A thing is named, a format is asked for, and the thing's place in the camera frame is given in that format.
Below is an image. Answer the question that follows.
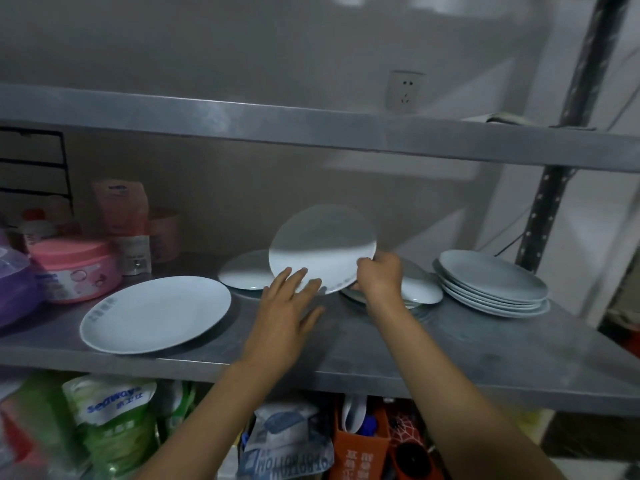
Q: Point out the person's right hand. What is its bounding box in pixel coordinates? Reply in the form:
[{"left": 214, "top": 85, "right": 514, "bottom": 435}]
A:
[{"left": 355, "top": 252, "right": 405, "bottom": 315}]

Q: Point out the person's right forearm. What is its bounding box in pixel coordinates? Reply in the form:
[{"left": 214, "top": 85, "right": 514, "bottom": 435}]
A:
[{"left": 367, "top": 299, "right": 569, "bottom": 480}]

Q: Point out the pink cup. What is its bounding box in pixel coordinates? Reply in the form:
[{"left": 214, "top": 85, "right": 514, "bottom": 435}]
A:
[{"left": 148, "top": 209, "right": 181, "bottom": 265}]

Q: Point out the green white refill pouch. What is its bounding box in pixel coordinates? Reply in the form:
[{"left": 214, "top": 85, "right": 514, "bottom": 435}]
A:
[{"left": 62, "top": 375, "right": 159, "bottom": 477}]

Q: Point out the orange paper bag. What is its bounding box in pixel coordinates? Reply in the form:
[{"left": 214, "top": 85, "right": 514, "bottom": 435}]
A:
[{"left": 329, "top": 397, "right": 392, "bottom": 480}]

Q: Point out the red crate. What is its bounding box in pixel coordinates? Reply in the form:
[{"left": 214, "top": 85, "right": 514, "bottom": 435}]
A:
[{"left": 597, "top": 319, "right": 640, "bottom": 359}]

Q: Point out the person's left hand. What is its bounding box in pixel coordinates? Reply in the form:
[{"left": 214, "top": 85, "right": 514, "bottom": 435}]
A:
[{"left": 239, "top": 267, "right": 326, "bottom": 373}]

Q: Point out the thin black cable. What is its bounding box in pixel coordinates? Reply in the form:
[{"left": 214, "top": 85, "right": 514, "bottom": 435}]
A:
[{"left": 493, "top": 204, "right": 532, "bottom": 258}]

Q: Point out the white bottle red cap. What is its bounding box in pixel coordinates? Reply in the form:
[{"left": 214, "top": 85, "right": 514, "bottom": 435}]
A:
[{"left": 21, "top": 208, "right": 59, "bottom": 247}]

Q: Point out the red packet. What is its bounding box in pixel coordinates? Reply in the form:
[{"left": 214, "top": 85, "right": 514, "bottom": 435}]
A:
[{"left": 0, "top": 409, "right": 31, "bottom": 465}]

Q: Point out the pink lidded jar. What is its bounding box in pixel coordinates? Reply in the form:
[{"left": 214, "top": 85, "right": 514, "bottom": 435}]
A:
[{"left": 28, "top": 237, "right": 123, "bottom": 305}]

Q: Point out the grey blue printed bag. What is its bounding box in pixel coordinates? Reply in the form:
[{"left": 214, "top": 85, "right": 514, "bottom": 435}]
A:
[{"left": 236, "top": 398, "right": 336, "bottom": 480}]

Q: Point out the stack of white plates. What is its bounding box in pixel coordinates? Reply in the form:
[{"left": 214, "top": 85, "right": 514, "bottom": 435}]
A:
[{"left": 432, "top": 249, "right": 552, "bottom": 319}]

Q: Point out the white wall socket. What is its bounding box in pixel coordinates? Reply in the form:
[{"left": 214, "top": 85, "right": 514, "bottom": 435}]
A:
[{"left": 387, "top": 69, "right": 427, "bottom": 115}]

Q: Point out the yellow packet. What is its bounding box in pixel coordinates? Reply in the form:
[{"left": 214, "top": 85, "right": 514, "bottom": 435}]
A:
[{"left": 517, "top": 408, "right": 557, "bottom": 445}]

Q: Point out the person's left forearm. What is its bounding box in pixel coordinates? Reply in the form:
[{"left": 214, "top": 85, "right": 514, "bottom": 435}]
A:
[{"left": 135, "top": 362, "right": 296, "bottom": 480}]

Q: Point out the white cord bundle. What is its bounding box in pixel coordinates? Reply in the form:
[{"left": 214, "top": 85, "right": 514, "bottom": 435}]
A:
[{"left": 482, "top": 112, "right": 533, "bottom": 127}]

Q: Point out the pink tube white cap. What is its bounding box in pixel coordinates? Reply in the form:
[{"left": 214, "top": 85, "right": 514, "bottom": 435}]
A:
[{"left": 93, "top": 179, "right": 153, "bottom": 277}]

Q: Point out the purple round tub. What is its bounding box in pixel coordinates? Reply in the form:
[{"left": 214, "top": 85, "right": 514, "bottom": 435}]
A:
[{"left": 0, "top": 244, "right": 42, "bottom": 329}]

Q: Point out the orange black web print gadget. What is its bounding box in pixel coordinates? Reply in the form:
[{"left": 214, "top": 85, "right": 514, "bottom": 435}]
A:
[{"left": 387, "top": 407, "right": 447, "bottom": 480}]

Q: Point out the grey metal shelf rack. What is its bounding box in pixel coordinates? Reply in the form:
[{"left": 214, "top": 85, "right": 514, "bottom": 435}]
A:
[{"left": 0, "top": 0, "right": 640, "bottom": 480}]

